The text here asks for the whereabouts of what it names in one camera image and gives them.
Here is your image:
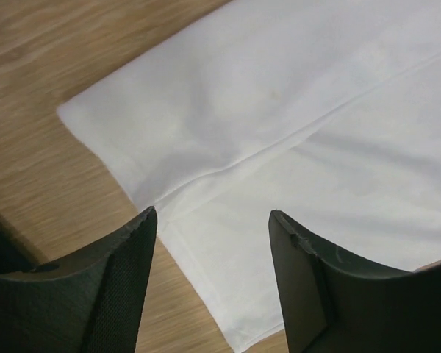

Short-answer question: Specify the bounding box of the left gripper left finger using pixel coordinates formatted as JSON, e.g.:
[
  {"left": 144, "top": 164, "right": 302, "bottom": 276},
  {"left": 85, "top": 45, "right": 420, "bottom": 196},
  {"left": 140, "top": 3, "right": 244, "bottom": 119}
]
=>
[{"left": 0, "top": 207, "right": 157, "bottom": 352}]

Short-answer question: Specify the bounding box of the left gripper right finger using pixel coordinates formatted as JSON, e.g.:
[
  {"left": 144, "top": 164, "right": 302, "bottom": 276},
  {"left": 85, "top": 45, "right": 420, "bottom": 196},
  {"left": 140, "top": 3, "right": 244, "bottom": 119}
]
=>
[{"left": 268, "top": 210, "right": 441, "bottom": 352}]

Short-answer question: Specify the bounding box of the white t shirt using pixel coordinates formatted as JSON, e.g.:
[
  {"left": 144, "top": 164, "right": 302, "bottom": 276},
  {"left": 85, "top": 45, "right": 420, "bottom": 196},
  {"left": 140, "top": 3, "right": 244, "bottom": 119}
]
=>
[{"left": 57, "top": 1, "right": 441, "bottom": 352}]

